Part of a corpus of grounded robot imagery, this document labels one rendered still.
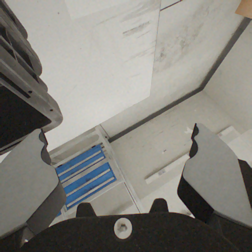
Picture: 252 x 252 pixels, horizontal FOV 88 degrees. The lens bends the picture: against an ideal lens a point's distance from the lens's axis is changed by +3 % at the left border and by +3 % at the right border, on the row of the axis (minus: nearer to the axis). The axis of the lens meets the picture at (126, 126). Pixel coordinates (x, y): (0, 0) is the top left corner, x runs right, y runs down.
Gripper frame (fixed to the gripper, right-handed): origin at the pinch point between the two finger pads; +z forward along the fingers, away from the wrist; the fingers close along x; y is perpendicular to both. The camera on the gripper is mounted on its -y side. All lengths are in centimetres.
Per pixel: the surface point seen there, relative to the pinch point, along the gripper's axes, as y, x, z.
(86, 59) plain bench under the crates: -3.4, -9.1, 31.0
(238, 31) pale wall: -24, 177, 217
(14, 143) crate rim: 4.4, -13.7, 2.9
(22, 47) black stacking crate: -6.2, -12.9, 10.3
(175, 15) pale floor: -31, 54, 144
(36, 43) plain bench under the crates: -7.0, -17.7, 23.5
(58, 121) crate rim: 2.2, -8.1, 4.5
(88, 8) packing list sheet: -13.3, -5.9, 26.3
